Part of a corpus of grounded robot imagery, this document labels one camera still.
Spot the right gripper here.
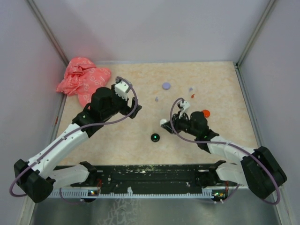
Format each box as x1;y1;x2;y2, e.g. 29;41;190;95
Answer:
162;110;199;137

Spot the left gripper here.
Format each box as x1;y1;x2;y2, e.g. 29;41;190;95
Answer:
102;84;142;120

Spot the black earbud charging case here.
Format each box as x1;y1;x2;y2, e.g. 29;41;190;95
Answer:
150;133;160;143

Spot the orange earbud charging case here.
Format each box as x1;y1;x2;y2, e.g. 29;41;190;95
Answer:
202;109;210;118

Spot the white earbud charging case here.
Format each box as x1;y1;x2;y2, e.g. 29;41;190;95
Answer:
160;119;169;126

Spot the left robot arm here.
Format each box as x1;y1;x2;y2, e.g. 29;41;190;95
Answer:
13;82;142;203

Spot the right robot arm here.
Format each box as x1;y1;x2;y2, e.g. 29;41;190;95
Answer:
160;111;287;200

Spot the purple earbud charging case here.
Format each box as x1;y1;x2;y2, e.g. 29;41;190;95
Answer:
162;82;171;90

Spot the pink crumpled cloth bag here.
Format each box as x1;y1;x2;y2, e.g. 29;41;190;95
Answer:
56;57;112;107

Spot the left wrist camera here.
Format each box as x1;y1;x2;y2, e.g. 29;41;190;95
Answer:
114;81;130;100

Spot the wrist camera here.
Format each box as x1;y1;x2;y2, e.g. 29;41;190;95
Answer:
114;81;130;100
177;101;190;118

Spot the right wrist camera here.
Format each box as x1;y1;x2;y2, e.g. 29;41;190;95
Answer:
177;101;190;118

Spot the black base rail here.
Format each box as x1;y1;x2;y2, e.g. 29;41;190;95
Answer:
70;164;225;195

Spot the white cable duct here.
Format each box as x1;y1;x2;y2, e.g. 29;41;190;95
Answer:
50;187;218;199

